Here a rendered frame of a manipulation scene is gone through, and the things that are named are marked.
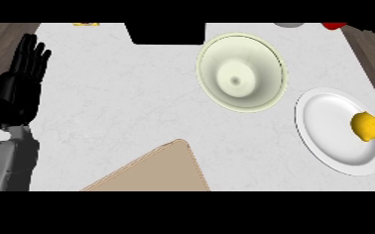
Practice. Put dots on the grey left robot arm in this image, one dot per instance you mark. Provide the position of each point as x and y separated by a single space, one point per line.
14 158

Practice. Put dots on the small yellow object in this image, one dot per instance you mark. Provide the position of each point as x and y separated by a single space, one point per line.
85 23

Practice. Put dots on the pale cream bowl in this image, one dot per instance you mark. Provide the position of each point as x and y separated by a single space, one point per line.
240 72

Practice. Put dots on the grey round object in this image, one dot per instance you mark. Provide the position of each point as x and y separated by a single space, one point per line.
287 24

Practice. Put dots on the yellow can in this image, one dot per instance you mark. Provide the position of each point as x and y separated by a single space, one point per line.
363 125

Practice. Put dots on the black appliance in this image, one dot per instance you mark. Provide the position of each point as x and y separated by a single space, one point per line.
165 33

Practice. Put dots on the white plate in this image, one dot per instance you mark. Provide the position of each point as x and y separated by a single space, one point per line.
326 129

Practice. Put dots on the tan cutting board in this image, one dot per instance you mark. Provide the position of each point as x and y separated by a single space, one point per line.
160 170

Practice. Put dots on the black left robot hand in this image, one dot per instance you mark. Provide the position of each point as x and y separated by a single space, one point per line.
22 79

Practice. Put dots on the red round object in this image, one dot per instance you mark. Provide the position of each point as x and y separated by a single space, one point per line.
333 25

